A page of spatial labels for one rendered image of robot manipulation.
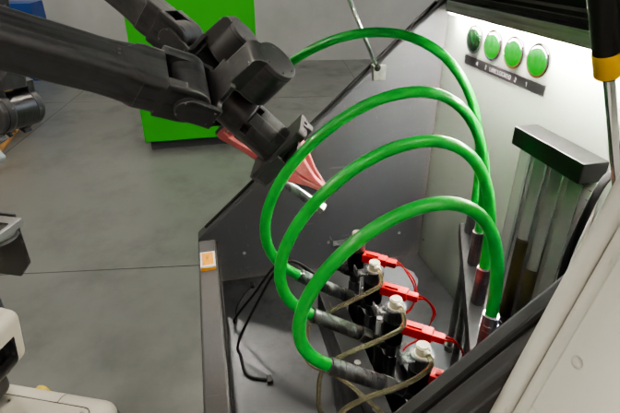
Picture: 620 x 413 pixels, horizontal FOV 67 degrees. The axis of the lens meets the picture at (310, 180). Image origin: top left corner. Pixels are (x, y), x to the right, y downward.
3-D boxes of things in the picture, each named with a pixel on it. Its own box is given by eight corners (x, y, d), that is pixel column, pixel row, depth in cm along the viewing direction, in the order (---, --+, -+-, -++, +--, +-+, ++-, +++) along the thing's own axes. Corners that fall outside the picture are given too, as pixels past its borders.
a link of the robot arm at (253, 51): (160, 64, 61) (168, 115, 57) (211, 2, 55) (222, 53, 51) (235, 95, 69) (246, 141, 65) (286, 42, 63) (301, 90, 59)
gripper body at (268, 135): (309, 138, 62) (268, 100, 60) (258, 186, 66) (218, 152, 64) (311, 122, 68) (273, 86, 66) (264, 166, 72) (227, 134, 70)
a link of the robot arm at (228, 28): (180, 35, 85) (153, 38, 77) (220, -11, 80) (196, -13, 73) (223, 87, 86) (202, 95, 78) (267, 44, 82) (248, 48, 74)
